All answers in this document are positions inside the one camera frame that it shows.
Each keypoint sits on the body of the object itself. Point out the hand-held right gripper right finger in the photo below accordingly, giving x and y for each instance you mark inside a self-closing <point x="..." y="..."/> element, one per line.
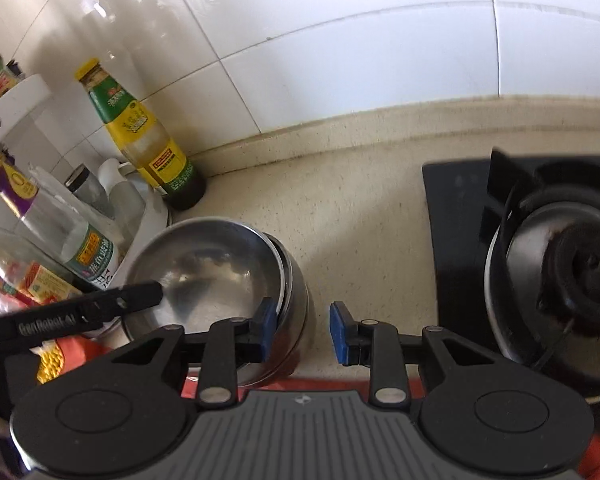
<point x="339" y="335"/>

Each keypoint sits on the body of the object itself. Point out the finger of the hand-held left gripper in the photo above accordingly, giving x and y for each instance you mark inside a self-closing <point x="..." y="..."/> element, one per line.
<point x="130" y="297"/>

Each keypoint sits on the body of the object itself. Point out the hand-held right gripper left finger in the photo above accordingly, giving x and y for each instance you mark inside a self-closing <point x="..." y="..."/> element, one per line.
<point x="266" y="332"/>

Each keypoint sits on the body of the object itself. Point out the stainless steel bowl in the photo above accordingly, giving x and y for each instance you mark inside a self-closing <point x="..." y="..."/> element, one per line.
<point x="298" y="310"/>
<point x="205" y="270"/>
<point x="282" y="280"/>

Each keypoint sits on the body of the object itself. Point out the yellow chenille mat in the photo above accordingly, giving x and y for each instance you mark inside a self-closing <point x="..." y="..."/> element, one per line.
<point x="50" y="362"/>

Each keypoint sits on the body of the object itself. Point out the yellow cap vinegar bottle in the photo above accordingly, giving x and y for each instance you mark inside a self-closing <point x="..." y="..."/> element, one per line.
<point x="45" y="282"/>

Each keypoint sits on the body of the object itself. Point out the red cloth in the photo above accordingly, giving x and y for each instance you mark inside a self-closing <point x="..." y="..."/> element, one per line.
<point x="330" y="384"/>

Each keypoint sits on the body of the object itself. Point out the small jar black lid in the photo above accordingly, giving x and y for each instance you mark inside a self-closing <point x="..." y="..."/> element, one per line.
<point x="80" y="177"/>

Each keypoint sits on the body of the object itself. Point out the purple label gold cap bottle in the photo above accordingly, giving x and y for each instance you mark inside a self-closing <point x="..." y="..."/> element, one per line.
<point x="15" y="185"/>

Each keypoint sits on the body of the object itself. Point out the black gas stove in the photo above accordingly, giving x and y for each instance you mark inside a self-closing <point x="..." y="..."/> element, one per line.
<point x="455" y="240"/>

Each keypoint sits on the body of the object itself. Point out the yellow label sauce bottle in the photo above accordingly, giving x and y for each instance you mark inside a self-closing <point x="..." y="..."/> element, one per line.
<point x="150" y="145"/>

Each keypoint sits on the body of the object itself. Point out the white condiment turntable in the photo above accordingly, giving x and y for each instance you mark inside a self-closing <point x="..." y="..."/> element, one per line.
<point x="20" y="100"/>

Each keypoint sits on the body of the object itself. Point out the black stove burner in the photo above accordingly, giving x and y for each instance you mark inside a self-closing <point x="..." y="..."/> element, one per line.
<point x="585" y="280"/>

